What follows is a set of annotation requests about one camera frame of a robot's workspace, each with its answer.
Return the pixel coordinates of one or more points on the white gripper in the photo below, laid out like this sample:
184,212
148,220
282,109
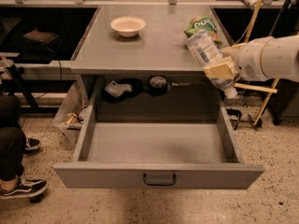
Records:
248,60

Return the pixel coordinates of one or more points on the black drawer handle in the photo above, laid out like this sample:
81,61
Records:
159,180

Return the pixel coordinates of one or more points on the white paper bowl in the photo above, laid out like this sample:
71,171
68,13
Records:
128,26

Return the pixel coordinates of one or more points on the person's black trouser legs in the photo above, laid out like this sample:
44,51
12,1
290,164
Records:
12,138

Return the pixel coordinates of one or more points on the wooden stick stand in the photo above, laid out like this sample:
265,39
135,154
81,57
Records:
249,59

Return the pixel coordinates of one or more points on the black sneaker front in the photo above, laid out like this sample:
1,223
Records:
25,188

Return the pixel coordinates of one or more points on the grey open top drawer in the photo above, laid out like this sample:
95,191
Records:
203,154

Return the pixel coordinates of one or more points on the black tape roll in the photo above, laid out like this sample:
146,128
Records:
158,86

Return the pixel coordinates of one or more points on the blue plastic water bottle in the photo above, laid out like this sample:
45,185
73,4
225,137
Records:
205,51

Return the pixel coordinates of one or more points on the black sneaker rear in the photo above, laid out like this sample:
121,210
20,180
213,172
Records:
32,144

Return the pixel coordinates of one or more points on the grey cabinet counter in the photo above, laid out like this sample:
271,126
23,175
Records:
159,48

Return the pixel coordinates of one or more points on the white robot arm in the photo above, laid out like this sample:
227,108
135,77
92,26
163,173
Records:
285,61

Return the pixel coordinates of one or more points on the dark box on shelf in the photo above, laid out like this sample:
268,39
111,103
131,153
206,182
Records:
38,37

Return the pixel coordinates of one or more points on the green chip bag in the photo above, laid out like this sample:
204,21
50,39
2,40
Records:
203,22

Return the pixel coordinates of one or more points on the black cloth with tag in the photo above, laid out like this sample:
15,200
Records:
117,91

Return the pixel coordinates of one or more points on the black sneaker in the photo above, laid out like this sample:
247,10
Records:
25,188
32,144

